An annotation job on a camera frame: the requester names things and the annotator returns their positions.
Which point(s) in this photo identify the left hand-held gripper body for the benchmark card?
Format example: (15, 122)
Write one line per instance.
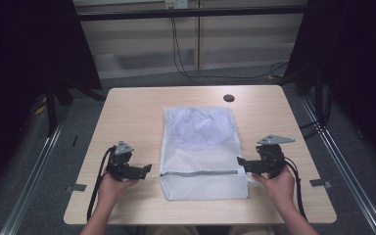
(119, 163)

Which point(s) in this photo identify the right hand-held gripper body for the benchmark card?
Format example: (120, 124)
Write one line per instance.
(271, 160)

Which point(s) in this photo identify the white mesh laundry bag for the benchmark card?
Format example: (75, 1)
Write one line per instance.
(202, 186)

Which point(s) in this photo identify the person's left hand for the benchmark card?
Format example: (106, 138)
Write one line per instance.
(111, 191)

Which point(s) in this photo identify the person's right hand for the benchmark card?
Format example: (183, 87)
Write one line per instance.
(280, 189)

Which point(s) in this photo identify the grey tape strip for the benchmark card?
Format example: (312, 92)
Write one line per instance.
(76, 187)
(319, 182)

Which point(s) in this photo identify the small black floor tape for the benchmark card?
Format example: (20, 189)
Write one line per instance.
(75, 140)

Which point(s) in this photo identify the white clothes inside bag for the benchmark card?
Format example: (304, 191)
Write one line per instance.
(199, 125)

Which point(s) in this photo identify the black metal stand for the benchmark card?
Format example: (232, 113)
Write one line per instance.
(50, 111)

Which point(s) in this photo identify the black curtain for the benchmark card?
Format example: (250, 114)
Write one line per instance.
(355, 65)
(19, 65)

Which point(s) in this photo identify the black horizontal bar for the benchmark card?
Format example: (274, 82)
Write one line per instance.
(192, 13)

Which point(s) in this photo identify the metal floor rail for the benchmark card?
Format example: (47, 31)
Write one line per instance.
(32, 176)
(346, 169)

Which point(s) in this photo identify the white wall outlet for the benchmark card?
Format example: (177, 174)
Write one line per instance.
(176, 3)

